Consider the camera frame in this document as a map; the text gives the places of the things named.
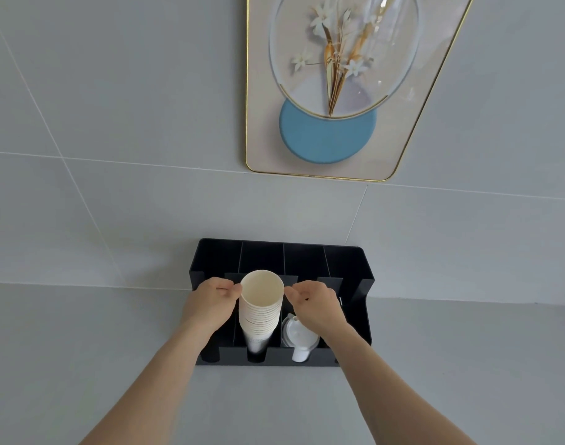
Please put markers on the person's right hand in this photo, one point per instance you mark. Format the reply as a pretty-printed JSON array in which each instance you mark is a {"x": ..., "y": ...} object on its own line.
[{"x": 319, "y": 308}]

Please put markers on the person's left hand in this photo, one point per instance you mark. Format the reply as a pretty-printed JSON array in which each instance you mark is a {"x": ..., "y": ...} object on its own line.
[{"x": 208, "y": 304}]

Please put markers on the person's left thumb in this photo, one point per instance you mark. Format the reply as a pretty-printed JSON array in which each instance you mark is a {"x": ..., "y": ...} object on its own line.
[{"x": 233, "y": 293}]

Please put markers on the person's right thumb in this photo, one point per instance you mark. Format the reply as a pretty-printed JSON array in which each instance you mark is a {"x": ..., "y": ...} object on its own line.
[{"x": 292, "y": 299}]

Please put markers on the white paper cup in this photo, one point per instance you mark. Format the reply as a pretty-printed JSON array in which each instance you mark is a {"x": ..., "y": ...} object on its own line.
[{"x": 262, "y": 287}]

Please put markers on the person's left forearm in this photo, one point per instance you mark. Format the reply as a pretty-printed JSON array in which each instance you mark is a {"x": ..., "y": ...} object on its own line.
[{"x": 152, "y": 389}]

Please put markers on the person's right forearm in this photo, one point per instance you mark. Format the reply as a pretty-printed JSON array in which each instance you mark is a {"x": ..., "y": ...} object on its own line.
[{"x": 384, "y": 389}]

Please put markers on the stack of white plastic lids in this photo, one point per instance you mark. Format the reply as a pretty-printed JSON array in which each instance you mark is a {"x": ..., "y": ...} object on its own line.
[{"x": 297, "y": 336}]

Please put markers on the black cup organizer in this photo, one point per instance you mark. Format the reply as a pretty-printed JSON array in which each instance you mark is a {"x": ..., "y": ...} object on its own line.
[{"x": 305, "y": 259}]

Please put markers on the stack of white paper cups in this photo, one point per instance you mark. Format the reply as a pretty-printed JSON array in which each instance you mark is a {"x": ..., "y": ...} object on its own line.
[{"x": 259, "y": 329}]

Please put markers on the gold framed flower picture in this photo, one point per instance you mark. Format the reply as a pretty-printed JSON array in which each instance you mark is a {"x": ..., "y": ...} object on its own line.
[{"x": 328, "y": 87}]

